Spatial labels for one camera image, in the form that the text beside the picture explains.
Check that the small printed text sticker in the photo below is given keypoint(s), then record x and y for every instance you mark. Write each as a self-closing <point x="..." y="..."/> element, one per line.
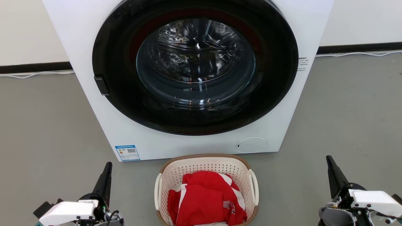
<point x="302" y="64"/>

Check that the red white-striped garment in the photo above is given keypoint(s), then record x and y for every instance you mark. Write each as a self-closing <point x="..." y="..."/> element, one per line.
<point x="201" y="201"/>

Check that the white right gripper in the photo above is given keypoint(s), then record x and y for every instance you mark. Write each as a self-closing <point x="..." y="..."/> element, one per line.
<point x="373" y="201"/>

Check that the round white filter cover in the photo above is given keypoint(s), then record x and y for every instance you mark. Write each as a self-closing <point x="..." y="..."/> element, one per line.
<point x="251" y="145"/>

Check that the blue energy label sticker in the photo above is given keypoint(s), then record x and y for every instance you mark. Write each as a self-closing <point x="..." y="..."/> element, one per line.
<point x="127" y="153"/>

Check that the white garment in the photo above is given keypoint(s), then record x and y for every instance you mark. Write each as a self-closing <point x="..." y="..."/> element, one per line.
<point x="210" y="224"/>

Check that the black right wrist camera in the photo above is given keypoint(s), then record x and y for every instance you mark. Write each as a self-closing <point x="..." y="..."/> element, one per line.
<point x="398" y="199"/>

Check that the white front-load washing machine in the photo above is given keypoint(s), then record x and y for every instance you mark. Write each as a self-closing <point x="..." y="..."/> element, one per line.
<point x="94" y="37"/>

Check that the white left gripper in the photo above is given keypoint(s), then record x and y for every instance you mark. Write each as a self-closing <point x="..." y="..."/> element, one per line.
<point x="67" y="212"/>

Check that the black round washer door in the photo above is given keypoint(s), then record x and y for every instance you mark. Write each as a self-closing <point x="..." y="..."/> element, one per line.
<point x="119" y="94"/>

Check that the cream plastic laundry basket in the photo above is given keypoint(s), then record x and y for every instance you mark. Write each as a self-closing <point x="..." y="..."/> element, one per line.
<point x="204" y="164"/>

